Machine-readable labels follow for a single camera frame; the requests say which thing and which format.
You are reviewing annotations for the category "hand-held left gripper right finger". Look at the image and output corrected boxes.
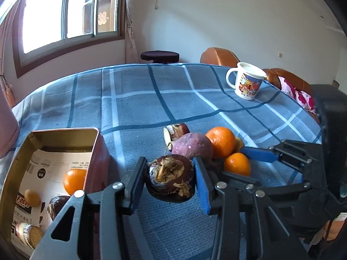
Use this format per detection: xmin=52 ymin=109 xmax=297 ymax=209
xmin=191 ymin=156 xmax=312 ymax=260

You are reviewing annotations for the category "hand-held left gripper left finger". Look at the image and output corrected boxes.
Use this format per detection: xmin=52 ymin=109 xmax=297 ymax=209
xmin=33 ymin=156 xmax=148 ymax=260

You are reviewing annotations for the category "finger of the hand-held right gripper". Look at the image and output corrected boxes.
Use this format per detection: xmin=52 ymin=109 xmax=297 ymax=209
xmin=241 ymin=139 xmax=323 ymax=180
xmin=219 ymin=170 xmax=326 ymax=203

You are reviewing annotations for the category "small orange mandarin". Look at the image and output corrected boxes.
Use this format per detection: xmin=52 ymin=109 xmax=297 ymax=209
xmin=224 ymin=152 xmax=251 ymax=177
xmin=63 ymin=168 xmax=88 ymax=196

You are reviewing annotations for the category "fibrous dark water chestnut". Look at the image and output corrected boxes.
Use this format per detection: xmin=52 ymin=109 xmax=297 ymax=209
xmin=146 ymin=154 xmax=196 ymax=203

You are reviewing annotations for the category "large orange mandarin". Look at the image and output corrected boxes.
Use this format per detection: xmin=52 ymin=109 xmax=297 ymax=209
xmin=205 ymin=126 xmax=236 ymax=159

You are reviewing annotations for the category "purple sweet potato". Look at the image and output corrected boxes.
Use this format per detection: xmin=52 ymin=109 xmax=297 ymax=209
xmin=172 ymin=132 xmax=214 ymax=161

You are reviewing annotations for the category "rectangular metal tin box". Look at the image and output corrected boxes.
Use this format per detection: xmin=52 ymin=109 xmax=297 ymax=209
xmin=0 ymin=127 xmax=111 ymax=259

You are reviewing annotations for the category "smooth dark water chestnut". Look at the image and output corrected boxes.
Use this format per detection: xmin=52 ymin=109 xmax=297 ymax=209
xmin=47 ymin=195 xmax=71 ymax=221

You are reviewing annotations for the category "small yellow kumquat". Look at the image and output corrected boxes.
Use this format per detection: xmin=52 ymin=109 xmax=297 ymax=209
xmin=24 ymin=189 xmax=42 ymax=208

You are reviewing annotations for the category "pink floral pillow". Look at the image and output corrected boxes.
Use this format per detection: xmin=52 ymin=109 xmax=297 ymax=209
xmin=279 ymin=76 xmax=316 ymax=114

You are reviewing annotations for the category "brown leather sofa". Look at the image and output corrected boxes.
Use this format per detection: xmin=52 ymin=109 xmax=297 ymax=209
xmin=262 ymin=68 xmax=315 ymax=109

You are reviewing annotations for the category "white cartoon print mug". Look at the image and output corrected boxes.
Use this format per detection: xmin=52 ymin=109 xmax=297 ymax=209
xmin=226 ymin=62 xmax=267 ymax=101

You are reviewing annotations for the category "blue plaid tablecloth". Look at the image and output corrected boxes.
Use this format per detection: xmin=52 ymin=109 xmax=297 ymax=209
xmin=0 ymin=63 xmax=323 ymax=260

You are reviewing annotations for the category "printed paper leaflet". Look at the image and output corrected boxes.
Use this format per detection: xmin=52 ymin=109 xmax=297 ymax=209
xmin=11 ymin=149 xmax=94 ymax=258

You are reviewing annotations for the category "brown leather armchair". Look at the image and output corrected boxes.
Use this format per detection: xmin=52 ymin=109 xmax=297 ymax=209
xmin=200 ymin=47 xmax=241 ymax=68

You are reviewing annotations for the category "round dark stool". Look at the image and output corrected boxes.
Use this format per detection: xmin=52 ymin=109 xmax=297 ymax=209
xmin=140 ymin=50 xmax=180 ymax=64

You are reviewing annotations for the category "pink electric kettle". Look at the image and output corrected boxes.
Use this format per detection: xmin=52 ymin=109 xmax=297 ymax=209
xmin=0 ymin=87 xmax=21 ymax=159

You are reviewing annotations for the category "pale narrow curtain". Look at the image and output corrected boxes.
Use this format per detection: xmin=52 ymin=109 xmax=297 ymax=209
xmin=123 ymin=0 xmax=148 ymax=64

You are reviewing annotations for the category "pink patterned curtain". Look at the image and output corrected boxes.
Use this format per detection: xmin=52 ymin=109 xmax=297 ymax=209
xmin=0 ymin=73 xmax=15 ymax=108

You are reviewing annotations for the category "sliding glass window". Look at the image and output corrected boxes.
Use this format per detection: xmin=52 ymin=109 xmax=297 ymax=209
xmin=12 ymin=0 xmax=126 ymax=79

